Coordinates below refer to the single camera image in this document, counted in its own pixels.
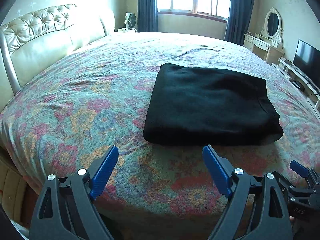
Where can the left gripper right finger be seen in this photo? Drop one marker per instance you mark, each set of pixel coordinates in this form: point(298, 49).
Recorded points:
point(221, 171)

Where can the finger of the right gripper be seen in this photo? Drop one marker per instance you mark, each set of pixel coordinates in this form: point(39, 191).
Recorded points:
point(299, 169)

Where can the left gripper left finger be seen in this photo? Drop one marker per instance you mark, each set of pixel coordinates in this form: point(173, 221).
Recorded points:
point(100, 171)

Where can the black pants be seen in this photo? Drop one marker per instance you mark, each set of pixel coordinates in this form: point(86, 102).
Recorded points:
point(198, 106)

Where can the floral bedspread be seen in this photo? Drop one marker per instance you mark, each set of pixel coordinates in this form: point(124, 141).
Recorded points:
point(97, 97)

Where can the white tv stand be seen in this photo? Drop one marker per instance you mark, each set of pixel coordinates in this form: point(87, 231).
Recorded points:
point(301, 83)

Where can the black flat television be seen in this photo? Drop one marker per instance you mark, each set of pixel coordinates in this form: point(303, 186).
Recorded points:
point(307, 59)

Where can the cream dressing table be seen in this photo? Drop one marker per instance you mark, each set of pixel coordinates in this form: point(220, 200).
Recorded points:
point(268, 51)

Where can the white oval vanity mirror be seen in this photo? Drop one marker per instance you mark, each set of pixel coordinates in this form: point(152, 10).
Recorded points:
point(272, 28)

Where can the cream tufted headboard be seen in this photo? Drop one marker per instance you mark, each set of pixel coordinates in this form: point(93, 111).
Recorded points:
point(33, 42)

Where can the white desk fan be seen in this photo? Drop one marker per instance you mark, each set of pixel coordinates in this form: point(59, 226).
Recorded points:
point(130, 20)

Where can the dark blue left curtain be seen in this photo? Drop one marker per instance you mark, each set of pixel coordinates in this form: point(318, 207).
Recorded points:
point(147, 16)

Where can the dark blue curtain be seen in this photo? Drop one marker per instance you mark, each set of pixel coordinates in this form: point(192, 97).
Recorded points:
point(239, 17)
point(147, 16)

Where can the dark blue right curtain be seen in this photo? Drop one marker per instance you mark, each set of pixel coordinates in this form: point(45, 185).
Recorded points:
point(239, 17)

